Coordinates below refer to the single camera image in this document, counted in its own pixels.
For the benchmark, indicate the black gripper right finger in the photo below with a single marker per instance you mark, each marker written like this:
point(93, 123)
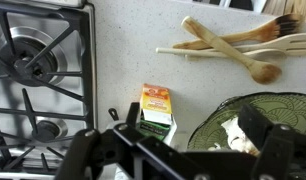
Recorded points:
point(283, 150)

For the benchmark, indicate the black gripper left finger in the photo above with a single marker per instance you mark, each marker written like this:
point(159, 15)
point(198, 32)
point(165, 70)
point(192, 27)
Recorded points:
point(83, 150)

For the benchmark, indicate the pale wooden spoon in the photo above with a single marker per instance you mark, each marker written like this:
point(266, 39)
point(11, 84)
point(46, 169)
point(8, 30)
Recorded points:
point(266, 54)

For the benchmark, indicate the burnt wooden fork spoon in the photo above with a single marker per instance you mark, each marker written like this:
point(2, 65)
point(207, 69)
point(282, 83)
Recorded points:
point(259, 33)

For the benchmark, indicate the small gas burner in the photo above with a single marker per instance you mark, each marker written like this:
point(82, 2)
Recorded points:
point(56, 125)

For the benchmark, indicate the small black skillet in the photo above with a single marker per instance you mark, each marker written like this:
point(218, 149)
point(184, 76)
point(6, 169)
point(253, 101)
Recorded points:
point(113, 114)

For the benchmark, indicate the white garlic bulb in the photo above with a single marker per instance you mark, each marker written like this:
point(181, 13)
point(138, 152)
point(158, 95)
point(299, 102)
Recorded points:
point(233, 133)

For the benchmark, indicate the stainless steel gas cooktop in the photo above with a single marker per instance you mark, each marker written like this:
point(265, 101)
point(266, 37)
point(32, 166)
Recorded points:
point(43, 96)

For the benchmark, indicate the black cast iron stove grate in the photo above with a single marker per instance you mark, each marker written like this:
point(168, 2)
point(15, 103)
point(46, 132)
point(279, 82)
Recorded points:
point(87, 66)

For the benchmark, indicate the orange cardboard box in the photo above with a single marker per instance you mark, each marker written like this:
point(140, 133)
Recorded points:
point(156, 100)

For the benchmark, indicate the large gas burner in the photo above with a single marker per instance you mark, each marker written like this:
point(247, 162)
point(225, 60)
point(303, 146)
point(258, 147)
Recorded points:
point(11, 40)

